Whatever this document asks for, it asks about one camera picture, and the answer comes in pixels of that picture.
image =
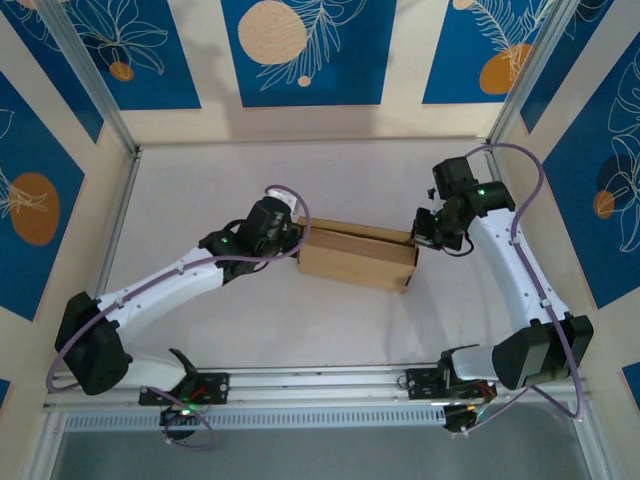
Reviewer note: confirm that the brown cardboard box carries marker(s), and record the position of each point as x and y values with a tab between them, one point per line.
350	260

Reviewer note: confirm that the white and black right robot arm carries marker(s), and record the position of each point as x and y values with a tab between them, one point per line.
520	280

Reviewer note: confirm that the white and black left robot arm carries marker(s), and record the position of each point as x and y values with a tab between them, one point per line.
160	295

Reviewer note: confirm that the black controller board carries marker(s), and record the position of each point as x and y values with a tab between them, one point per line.
462	420
182	417

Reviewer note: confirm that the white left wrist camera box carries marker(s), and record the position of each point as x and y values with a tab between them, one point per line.
290	205

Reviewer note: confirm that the aluminium table side rail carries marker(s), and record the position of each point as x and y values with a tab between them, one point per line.
117	220
495	170

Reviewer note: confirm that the blue floral wall panel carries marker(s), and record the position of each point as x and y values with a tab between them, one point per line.
170	75
560	85
60	85
350	60
575	200
450	50
30	150

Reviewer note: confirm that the aluminium corner post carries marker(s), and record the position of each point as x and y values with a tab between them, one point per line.
530	70
95	85

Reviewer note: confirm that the long aluminium mounting rail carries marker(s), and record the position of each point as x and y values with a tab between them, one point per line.
320	387

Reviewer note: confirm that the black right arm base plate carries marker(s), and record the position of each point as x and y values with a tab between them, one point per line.
422	385

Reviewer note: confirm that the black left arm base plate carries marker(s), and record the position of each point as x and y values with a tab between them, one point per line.
215	387

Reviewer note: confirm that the aluminium frame bar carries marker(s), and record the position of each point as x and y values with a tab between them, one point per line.
47	450
592	445

